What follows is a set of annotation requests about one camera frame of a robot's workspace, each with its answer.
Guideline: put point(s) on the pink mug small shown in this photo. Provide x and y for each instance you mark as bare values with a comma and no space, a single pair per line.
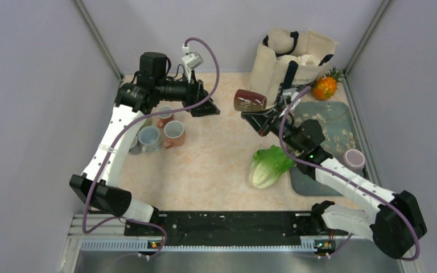
164,119

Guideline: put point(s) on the white grey mug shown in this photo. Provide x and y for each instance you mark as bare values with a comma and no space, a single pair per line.
150,139

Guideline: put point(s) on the toy lettuce head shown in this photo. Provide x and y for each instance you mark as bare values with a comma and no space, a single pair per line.
268,165

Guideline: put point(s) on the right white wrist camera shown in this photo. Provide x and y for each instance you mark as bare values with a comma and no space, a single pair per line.
289,97

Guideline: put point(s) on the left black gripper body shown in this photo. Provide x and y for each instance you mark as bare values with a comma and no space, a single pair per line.
191,100

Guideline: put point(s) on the pink mug large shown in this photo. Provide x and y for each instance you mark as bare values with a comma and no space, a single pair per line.
175,134

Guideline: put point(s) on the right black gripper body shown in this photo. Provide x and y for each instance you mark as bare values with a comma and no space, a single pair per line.
275,127

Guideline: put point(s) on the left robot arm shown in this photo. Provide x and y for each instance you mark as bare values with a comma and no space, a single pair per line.
135,100

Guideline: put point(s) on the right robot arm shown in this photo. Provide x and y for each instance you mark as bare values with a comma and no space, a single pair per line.
393,221

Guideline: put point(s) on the toy pineapple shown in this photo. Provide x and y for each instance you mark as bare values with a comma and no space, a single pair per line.
325,87

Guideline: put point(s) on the beige canvas tote bag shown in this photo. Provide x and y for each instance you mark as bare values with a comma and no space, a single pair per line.
289,58

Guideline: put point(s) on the brown mug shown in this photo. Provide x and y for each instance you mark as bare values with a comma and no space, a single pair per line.
248,101

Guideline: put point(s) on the mauve cup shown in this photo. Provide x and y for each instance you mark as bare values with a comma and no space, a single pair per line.
354,160

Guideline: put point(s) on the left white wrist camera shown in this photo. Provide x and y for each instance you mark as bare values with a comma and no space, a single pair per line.
191,60

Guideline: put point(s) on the light green mug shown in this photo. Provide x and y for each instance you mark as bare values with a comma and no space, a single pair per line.
147,122

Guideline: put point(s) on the grey blue mug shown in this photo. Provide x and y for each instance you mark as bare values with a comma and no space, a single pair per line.
135,147

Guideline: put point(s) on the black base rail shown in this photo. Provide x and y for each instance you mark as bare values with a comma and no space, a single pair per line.
239,228

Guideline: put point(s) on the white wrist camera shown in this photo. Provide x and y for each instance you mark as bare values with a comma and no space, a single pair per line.
289,97
191,60

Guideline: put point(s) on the floral grey tray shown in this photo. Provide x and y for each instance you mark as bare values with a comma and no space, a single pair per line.
340,136

